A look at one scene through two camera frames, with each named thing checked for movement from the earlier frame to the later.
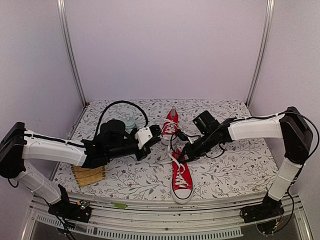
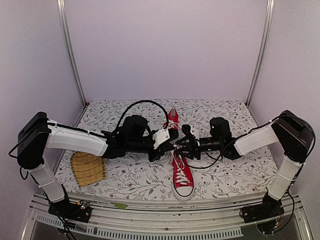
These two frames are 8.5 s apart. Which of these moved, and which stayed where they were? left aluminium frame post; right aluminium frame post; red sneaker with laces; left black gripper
Moved: left black gripper
Stayed: red sneaker with laces; right aluminium frame post; left aluminium frame post
